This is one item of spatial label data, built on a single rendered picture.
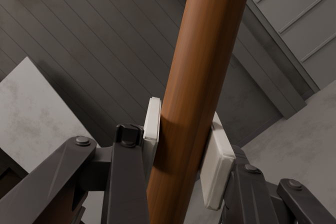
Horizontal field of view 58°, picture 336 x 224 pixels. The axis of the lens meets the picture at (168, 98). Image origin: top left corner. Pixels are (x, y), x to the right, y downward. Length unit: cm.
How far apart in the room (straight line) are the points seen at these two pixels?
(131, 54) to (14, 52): 144
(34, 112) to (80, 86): 62
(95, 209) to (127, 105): 130
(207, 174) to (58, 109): 364
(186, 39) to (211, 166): 6
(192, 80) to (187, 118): 2
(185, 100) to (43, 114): 374
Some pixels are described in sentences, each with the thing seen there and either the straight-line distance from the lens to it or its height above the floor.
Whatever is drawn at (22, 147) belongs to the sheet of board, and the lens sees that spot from 413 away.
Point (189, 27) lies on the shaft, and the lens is 15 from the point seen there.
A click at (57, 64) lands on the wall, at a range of 400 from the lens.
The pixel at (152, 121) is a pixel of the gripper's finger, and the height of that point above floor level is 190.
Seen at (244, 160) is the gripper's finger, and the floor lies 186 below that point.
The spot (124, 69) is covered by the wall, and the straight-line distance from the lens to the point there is 380.
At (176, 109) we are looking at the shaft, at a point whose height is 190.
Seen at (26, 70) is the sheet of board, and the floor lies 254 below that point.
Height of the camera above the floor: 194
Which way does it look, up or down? 12 degrees down
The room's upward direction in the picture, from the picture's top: 42 degrees counter-clockwise
